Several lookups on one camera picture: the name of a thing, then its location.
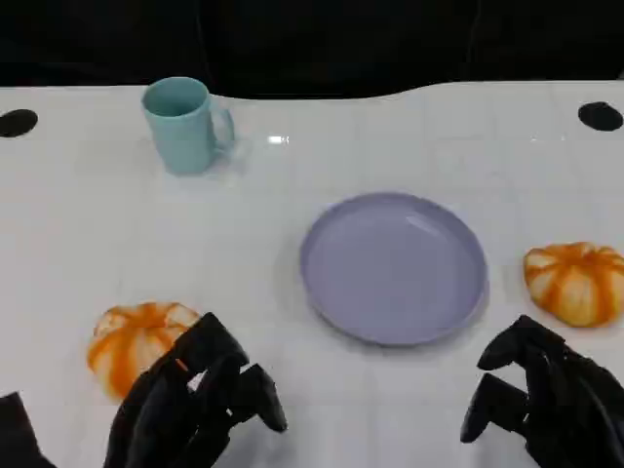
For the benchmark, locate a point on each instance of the pale green mug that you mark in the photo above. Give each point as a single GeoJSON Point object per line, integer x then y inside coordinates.
{"type": "Point", "coordinates": [180, 131]}

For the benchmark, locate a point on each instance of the lilac plate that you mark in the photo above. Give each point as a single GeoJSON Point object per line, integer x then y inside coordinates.
{"type": "Point", "coordinates": [390, 268]}

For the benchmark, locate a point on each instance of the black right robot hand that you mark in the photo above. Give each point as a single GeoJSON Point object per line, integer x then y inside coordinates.
{"type": "Point", "coordinates": [565, 404]}

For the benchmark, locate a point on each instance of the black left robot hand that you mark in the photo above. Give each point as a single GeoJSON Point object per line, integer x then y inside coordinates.
{"type": "Point", "coordinates": [175, 404]}

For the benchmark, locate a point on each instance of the black backdrop cloth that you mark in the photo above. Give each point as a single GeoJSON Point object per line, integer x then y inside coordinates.
{"type": "Point", "coordinates": [312, 44]}

